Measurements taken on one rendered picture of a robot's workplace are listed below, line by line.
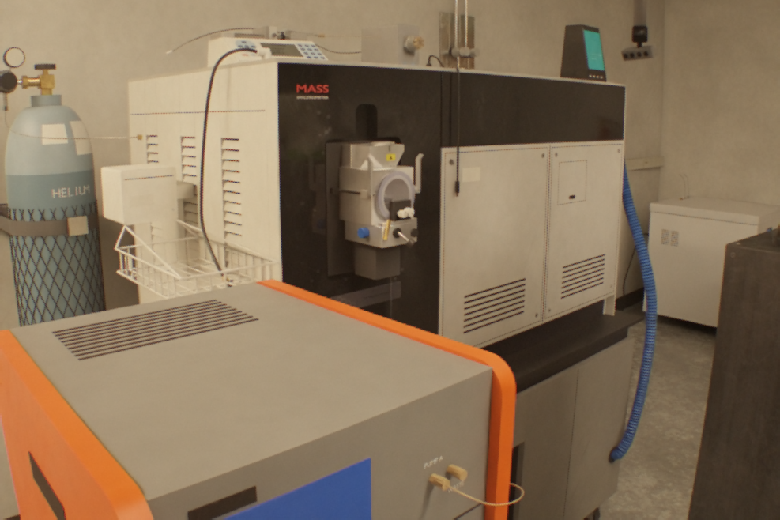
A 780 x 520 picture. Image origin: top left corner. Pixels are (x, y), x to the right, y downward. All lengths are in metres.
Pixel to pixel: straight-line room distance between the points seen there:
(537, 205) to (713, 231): 2.65
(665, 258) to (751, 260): 3.24
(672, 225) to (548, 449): 2.69
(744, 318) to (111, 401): 0.94
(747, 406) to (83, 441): 1.00
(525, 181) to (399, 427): 1.14
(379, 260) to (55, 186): 0.90
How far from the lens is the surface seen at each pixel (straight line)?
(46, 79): 1.84
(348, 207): 1.18
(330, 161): 1.19
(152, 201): 1.34
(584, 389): 1.90
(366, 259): 1.20
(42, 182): 1.75
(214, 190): 1.31
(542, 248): 1.70
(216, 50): 1.55
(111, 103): 2.19
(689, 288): 4.33
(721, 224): 4.19
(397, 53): 1.64
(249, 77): 1.18
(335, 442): 0.49
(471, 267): 1.48
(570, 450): 1.94
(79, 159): 1.78
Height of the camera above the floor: 1.35
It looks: 10 degrees down
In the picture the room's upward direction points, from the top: straight up
